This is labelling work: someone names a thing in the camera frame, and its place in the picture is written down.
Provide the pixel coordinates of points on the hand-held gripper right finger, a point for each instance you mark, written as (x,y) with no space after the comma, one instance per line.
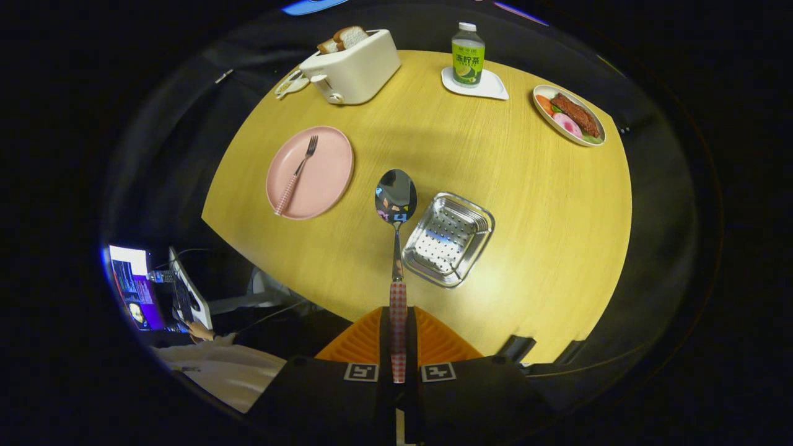
(477,396)

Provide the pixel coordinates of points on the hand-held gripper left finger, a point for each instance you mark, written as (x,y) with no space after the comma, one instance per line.
(328,396)

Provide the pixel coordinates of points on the perforated metal tray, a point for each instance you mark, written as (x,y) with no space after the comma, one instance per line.
(446,241)

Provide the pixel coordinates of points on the pink plate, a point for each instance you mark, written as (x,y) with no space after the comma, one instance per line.
(325,179)

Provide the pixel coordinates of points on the laptop screen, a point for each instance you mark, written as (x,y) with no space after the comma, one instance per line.
(133,285)

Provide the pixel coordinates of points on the white food plate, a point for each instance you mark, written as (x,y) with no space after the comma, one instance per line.
(548,121)

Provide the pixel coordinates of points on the pink ham slice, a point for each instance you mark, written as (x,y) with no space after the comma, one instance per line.
(568,126)

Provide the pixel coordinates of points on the brown meat piece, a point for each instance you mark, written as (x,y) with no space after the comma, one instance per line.
(576,114)

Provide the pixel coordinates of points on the orange carrot piece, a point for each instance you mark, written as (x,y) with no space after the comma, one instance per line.
(544,104)

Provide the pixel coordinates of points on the white coaster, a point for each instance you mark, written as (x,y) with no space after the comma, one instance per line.
(492,90)

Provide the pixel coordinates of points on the black backdrop cloth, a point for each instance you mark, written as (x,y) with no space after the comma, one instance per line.
(186,124)

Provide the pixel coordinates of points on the white three-compartment condiment dish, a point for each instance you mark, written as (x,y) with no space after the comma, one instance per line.
(291,85)

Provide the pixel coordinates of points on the white toaster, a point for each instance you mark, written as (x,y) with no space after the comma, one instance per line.
(359,71)

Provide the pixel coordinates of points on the metal clip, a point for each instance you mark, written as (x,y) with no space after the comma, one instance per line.
(223,76)

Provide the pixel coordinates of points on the green label drink bottle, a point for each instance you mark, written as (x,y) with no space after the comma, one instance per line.
(468,59)

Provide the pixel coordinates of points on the small bread slice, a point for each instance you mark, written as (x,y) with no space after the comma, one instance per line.
(328,46)

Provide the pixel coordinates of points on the large bread slice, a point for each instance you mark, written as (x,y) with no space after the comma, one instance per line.
(352,37)

